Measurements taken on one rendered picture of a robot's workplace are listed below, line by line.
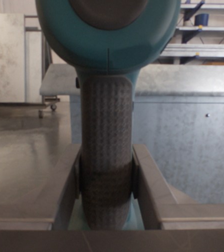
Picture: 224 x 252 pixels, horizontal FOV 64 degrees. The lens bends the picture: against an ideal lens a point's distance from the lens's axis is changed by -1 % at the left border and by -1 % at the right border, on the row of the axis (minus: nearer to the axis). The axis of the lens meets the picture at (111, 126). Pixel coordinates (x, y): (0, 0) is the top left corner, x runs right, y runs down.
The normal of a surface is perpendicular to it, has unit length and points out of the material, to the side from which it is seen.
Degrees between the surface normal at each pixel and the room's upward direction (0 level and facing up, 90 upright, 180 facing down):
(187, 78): 67
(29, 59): 78
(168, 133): 90
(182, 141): 90
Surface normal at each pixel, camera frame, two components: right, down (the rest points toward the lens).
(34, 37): 0.03, 0.04
